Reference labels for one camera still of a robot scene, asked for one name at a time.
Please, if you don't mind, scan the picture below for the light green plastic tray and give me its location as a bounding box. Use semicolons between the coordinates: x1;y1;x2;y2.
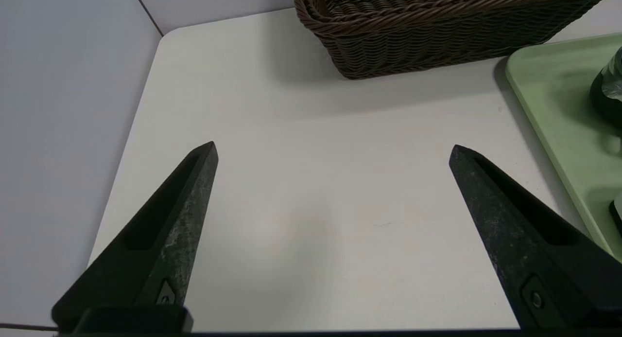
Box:
505;33;622;262

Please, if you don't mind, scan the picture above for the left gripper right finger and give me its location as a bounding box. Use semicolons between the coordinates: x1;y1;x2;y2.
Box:
449;144;622;330

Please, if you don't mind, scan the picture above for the dark brown wicker basket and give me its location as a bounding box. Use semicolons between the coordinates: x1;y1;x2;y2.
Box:
291;0;622;80

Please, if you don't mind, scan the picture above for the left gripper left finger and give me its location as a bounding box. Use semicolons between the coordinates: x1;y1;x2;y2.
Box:
51;142;219;329

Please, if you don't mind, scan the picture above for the glass cup with black holder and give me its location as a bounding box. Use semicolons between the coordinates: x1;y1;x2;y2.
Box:
589;48;622;128

